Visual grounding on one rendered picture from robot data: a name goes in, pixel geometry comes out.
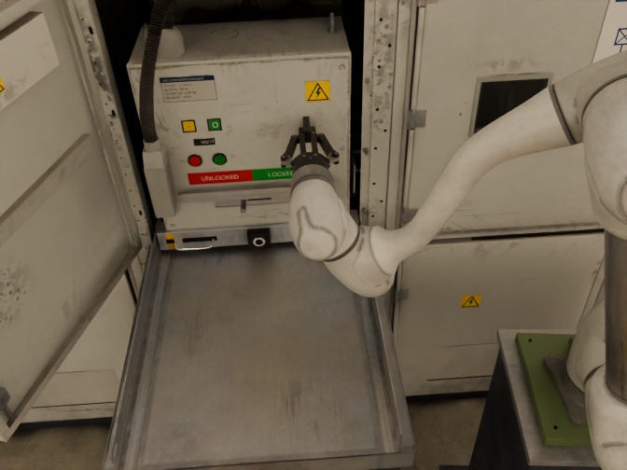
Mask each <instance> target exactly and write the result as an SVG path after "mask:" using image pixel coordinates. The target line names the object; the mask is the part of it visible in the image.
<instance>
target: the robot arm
mask: <svg viewBox="0 0 627 470"><path fill-rule="evenodd" d="M305 143H311V146H312V152H306V145H305ZM317 143H319V144H320V146H321V147H322V149H323V151H324V152H325V154H326V157H325V156H323V155H322V154H320V153H318V147H317ZM579 143H583V145H584V152H585V156H584V164H585V170H586V175H587V181H588V186H589V191H590V197H591V204H592V212H593V214H594V216H595V218H596V220H597V221H598V222H599V223H600V224H601V226H602V227H603V228H604V232H605V299H604V300H602V301H601V302H599V303H598V304H597V305H595V306H594V307H593V308H592V309H591V310H590V311H589V312H588V313H587V315H586V316H585V318H584V319H583V321H582V323H581V325H580V327H579V329H578V332H577V334H576V335H575V336H573V337H572V338H570V339H569V341H568V342H569V346H570V352H569V355H568V356H566V357H558V356H551V355H549V356H546V357H545V359H544V361H543V366H544V367H545V368H546V369H547V370H548V371H549V372H550V375H551V377H552V379H553V381H554V383H555V385H556V387H557V390H558V392H559V394H560V396H561V397H562V400H563V402H564V405H565V407H566V410H567V415H568V420H569V422H570V423H571V424H572V425H574V426H577V427H580V426H583V425H585V424H587V423H588V428H589V433H590V438H591V442H592V449H593V453H594V456H595V459H596V461H597V462H598V463H599V465H600V467H601V468H602V470H627V50H624V51H622V52H619V53H617V54H614V55H612V56H609V57H607V58H604V59H603V60H600V61H598V62H594V63H592V64H590V65H587V66H585V67H583V68H581V69H579V70H577V71H576V72H574V73H573V74H571V75H569V76H567V77H565V78H563V79H561V80H560V81H558V82H556V83H554V84H552V85H550V86H548V87H546V88H545V89H544V90H542V91H541V92H539V93H538V94H536V95H535V96H533V97H532V98H531V99H529V100H528V101H526V102H524V103H523V104H521V105H519V106H517V107H516V108H514V109H513V110H511V111H509V112H508V113H506V114H505V115H504V116H502V117H500V118H498V119H497V120H495V121H493V122H492V123H490V124H489V125H487V126H485V127H484V128H482V129H481V130H480V131H478V132H477V133H475V134H474V135H473V136H471V137H470V138H469V139H468V140H467V141H466V142H465V143H464V144H463V145H462V146H461V147H460V148H459V149H458V150H457V151H456V153H455V154H454V155H453V157H452V158H451V160H450V161H449V162H448V164H447V166H446V167H445V169H444V170H443V172H442V173H441V175H440V177H439V179H438V180H437V182H436V184H435V185H434V186H433V188H432V189H431V191H430V192H429V194H428V196H427V197H426V199H425V201H424V203H423V204H422V206H421V208H420V209H419V211H418V212H417V214H416V215H415V217H414V218H413V219H412V221H411V222H410V223H409V224H408V225H406V226H405V227H403V228H399V229H395V230H386V229H384V228H382V227H380V226H375V227H367V226H359V225H358V224H357V223H356V222H355V220H354V219H353V218H352V217H351V216H350V214H349V213H348V211H347V209H346V208H345V206H344V204H343V202H342V200H341V199H339V197H338V196H337V194H336V189H335V186H334V182H333V178H332V177H333V176H332V174H331V172H330V171H329V170H328V169H329V167H330V164H331V163H334V164H339V153H338V152H337V151H335V150H334V149H333V148H332V146H331V145H330V143H329V141H328V140H327V137H326V136H325V135H324V134H323V133H319V134H316V132H315V127H310V119H309V116H308V117H303V127H302V128H299V135H298V136H297V135H295V134H294V135H291V138H290V140H289V143H288V146H287V148H286V152H285V153H284V154H283V155H282V156H281V167H282V168H285V167H286V166H289V167H291V170H292V171H293V175H292V178H291V182H290V185H291V199H290V202H289V205H288V225H289V230H290V235H291V238H292V241H293V243H294V244H295V246H296V248H297V249H298V251H299V252H300V253H301V254H302V255H303V256H304V257H306V258H308V259H310V260H313V261H323V263H324V264H325V266H326V267H327V269H328V270H329V271H330V272H331V273H332V274H333V276H334V277H336V278H337V279H338V280H339V281H340V282H341V283H342V284H343V285H345V286H346V287H347V288H348V289H350V290H351V291H353V292H355V293H356V294H358V295H360V296H363V297H379V296H381V295H383V294H384V293H386V292H387V291H388V290H389V289H390V288H391V286H392V284H393V282H394V279H395V272H396V271H397V266H398V264H399V263H400V262H401V261H402V260H403V259H405V258H407V257H409V256H411V255H413V254H415V253H416V252H418V251H419V250H421V249H422V248H424V247H425V246H426V245H427V244H429V243H430V242H431V241H432V240H433V239H434V238H435V236H436V235H437V234H438V233H439V231H440V230H441V229H442V228H443V226H444V225H445V224H446V222H447V221H448V220H449V218H450V217H451V216H452V215H453V213H454V212H455V210H456V209H457V208H458V206H459V205H460V204H461V203H462V201H463V200H464V199H465V197H466V196H467V194H468V193H469V192H470V190H471V189H472V188H473V187H474V186H475V185H476V184H477V183H478V181H479V180H480V179H481V178H482V177H483V176H484V175H485V174H486V173H487V172H489V171H490V170H491V169H492V168H493V167H494V166H496V165H498V164H500V163H502V162H504V161H506V160H509V159H514V158H517V157H520V156H524V155H529V154H533V153H537V152H541V151H546V150H551V149H555V148H561V147H566V146H571V145H576V144H579ZM297 144H300V154H299V155H297V156H296V157H295V158H294V159H293V160H292V158H293V155H294V153H295V150H296V147H297Z"/></svg>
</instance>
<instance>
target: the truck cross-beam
mask: <svg viewBox="0 0 627 470"><path fill-rule="evenodd" d="M349 214H350V216H351V217H352V218H353V219H354V220H355V222H356V223H357V224H358V225H359V219H358V214H357V210H350V212H349ZM256 228H269V229H270V234H271V243H272V242H293V241H292V238H291V235H290V230H289V225H288V222H286V223H272V224H258V225H243V226H229V227H214V228H186V229H172V230H166V227H165V224H164V222H159V224H158V229H157V237H158V241H159V245H160V249H161V250H173V249H169V246H168V244H171V243H174V239H169V240H167V239H166V235H165V234H172V233H181V236H182V241H183V244H184V248H187V247H201V246H209V245H210V243H211V241H212V238H213V237H214V238H215V242H214V245H213V246H212V247H215V246H230V245H244V244H248V239H247V230H248V229H256Z"/></svg>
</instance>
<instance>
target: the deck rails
mask: <svg viewBox="0 0 627 470"><path fill-rule="evenodd" d="M157 229H158V226H156V230H155V235H154V239H153V243H152V248H151V253H150V258H149V262H148V267H147V271H146V279H145V284H144V289H143V294H142V297H141V302H140V307H139V312H138V316H137V321H136V326H135V329H134V334H133V339H132V347H131V352H130V357H129V361H128V365H127V370H126V375H125V380H124V384H123V388H122V393H121V398H120V402H119V407H118V416H117V419H116V424H115V429H114V434H113V438H112V443H111V448H110V451H109V457H110V459H111V461H112V463H113V465H114V466H115V469H116V470H136V465H137V460H138V454H139V449H140V443H141V437H142V432H143V426H144V420H145V415H146V404H147V399H148V393H149V387H150V382H151V376H152V370H153V365H154V359H155V353H156V348H157V342H158V336H159V331H160V320H161V315H162V309H163V303H164V298H165V292H166V286H167V281H168V275H169V269H170V264H171V258H172V252H173V250H161V249H160V245H159V241H158V237H157ZM357 298H358V304H359V309H360V316H361V322H362V327H363V334H364V340H365V345H366V351H367V357H368V363H369V374H370V380H371V386H372V391H373V398H374V404H375V409H376V416H377V422H378V427H379V434H380V439H381V445H382V451H383V454H392V453H403V451H402V446H401V440H402V430H401V425H400V420H399V416H398V410H397V401H396V397H395V391H394V386H393V382H392V376H391V371H390V366H389V362H388V356H387V351H386V347H385V342H384V336H383V328H382V323H381V317H380V313H379V308H378V303H377V298H376V297H363V296H360V295H357ZM115 444H116V448H115ZM114 449H115V453H114ZM113 453H114V454H113Z"/></svg>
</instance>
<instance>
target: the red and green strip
mask: <svg viewBox="0 0 627 470"><path fill-rule="evenodd" d="M292 175H293V171H292V170H291V167H286V168H271V169H256V170H241V171H226V172H211V173H188V181H189V184H190V185H202V184H217V183H232V182H247V181H262V180H277V179H291V178H292Z"/></svg>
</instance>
